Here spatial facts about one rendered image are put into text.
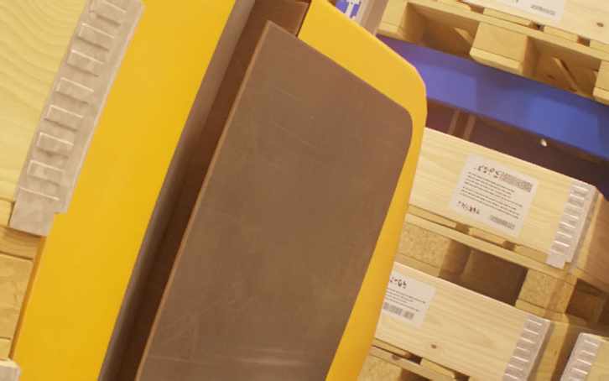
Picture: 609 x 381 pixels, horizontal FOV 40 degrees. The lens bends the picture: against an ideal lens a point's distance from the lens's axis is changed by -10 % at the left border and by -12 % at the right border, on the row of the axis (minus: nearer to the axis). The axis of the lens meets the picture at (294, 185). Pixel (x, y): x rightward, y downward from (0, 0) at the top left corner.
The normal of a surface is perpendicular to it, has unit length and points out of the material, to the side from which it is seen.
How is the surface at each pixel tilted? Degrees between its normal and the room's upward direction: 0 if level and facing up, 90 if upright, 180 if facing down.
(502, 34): 90
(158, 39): 90
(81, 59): 90
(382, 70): 90
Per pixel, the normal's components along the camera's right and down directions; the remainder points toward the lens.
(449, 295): -0.50, -0.20
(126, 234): 0.79, 0.29
